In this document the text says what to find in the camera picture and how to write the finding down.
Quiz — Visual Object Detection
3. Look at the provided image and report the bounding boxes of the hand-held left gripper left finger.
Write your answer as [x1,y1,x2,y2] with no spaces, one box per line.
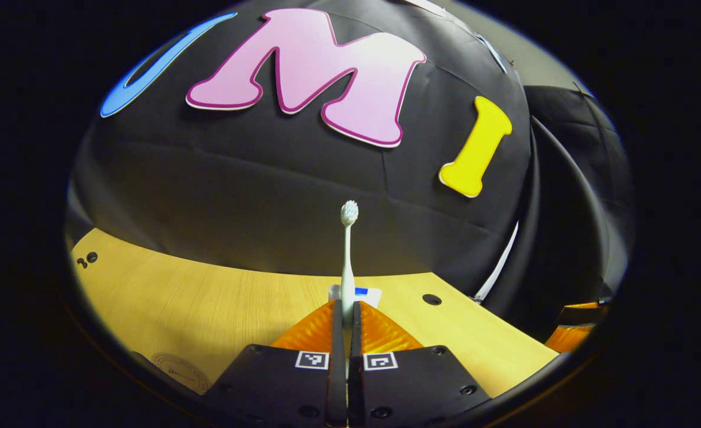
[203,300,348,427]

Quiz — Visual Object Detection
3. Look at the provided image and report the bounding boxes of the round brown coaster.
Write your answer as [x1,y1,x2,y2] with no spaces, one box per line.
[150,353,212,395]

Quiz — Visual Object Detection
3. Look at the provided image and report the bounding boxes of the pale blue toothbrush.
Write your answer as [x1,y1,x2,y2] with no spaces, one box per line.
[339,200,360,326]

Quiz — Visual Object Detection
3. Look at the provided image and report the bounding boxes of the white strip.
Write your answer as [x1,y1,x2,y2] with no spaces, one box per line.
[473,221,519,303]

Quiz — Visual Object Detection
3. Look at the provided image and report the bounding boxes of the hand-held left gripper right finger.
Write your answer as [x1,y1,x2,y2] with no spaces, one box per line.
[349,301,495,427]

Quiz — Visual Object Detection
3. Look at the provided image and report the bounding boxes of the white toothpaste tube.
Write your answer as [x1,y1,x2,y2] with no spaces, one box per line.
[328,284,383,310]

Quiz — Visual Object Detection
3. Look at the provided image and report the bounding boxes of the black backdrop cloth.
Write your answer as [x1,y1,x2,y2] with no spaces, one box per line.
[65,0,633,345]

